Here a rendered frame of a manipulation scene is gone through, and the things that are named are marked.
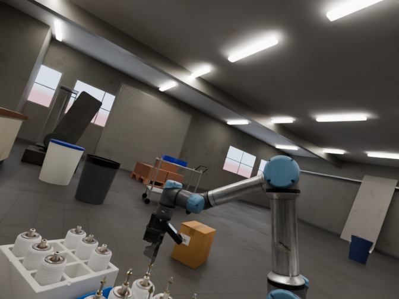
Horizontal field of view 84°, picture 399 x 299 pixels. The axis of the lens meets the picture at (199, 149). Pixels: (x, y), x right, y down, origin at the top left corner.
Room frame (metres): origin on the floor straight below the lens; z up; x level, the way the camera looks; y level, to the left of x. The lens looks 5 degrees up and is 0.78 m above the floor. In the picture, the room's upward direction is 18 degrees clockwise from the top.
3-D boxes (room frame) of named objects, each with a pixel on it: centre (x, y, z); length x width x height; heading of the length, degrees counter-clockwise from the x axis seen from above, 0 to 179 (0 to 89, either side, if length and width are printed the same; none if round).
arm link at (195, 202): (0.98, -0.04, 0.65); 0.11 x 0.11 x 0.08; 63
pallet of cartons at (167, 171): (6.87, 0.94, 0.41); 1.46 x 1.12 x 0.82; 121
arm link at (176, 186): (1.01, 0.06, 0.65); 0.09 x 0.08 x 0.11; 63
